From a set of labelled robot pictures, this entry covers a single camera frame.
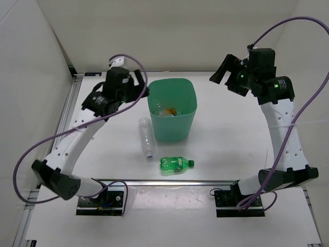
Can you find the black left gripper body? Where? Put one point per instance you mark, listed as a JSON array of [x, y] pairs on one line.
[[131, 93]]

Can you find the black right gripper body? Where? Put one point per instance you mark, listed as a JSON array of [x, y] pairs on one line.
[[240, 81]]

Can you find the clear bottle red label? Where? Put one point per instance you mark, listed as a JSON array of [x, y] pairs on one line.
[[161, 111]]

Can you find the clear unlabelled plastic bottle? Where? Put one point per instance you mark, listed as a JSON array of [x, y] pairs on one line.
[[146, 137]]

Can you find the orange plastic bottle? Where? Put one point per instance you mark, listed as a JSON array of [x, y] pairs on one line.
[[171, 111]]

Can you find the green soda bottle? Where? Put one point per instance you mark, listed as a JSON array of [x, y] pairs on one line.
[[172, 165]]

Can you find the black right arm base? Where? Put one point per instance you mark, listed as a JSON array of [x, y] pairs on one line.
[[226, 201]]

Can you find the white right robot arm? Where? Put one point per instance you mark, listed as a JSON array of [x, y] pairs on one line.
[[275, 96]]

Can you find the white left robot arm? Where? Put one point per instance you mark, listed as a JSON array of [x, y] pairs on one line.
[[55, 171]]

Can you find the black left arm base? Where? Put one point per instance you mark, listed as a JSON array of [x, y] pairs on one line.
[[108, 203]]

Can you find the green plastic bin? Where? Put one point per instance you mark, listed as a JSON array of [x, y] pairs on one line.
[[178, 93]]

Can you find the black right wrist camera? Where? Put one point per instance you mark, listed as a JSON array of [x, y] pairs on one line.
[[262, 62]]

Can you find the aluminium left rail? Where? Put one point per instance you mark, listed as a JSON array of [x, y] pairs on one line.
[[70, 103]]

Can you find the aluminium rail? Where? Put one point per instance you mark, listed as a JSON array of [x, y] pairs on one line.
[[70, 103], [137, 182]]

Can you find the aluminium front rail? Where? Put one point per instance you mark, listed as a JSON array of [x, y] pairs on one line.
[[137, 182]]

